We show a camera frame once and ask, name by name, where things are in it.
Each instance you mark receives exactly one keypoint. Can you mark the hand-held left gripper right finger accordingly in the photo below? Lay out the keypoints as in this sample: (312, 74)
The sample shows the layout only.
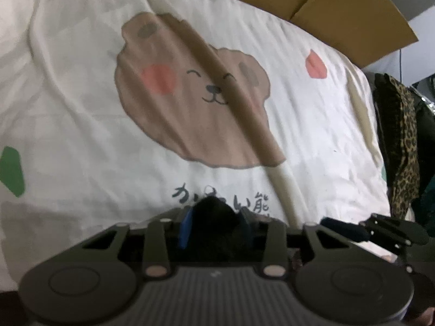
(246, 227)

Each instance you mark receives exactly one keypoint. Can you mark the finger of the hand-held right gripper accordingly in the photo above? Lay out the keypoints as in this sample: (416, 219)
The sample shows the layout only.
(343, 227)

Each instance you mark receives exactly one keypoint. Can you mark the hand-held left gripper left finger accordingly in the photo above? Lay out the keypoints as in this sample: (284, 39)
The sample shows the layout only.
(183, 231)

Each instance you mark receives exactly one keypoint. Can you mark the black shorts with patterned trim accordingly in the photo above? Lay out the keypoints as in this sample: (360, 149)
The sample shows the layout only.
(217, 231)

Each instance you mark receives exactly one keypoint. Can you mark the leopard print garment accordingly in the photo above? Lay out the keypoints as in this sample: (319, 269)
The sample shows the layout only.
(404, 149)

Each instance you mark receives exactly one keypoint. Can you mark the black garment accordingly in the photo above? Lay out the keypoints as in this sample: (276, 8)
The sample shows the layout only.
(426, 135)

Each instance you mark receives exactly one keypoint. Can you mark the cream bear printed blanket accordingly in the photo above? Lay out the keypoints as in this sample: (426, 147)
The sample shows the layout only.
(85, 74)

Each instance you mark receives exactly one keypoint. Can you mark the flat cardboard sheet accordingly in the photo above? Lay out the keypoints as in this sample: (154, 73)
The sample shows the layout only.
(340, 17)

